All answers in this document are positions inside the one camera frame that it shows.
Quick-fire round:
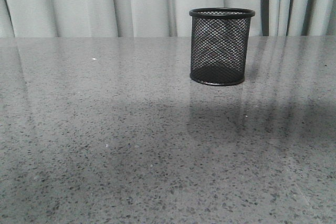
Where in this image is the black mesh pen bucket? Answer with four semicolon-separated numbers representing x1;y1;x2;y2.
189;7;255;86

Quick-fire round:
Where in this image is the grey pleated curtain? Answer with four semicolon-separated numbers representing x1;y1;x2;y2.
1;0;335;38

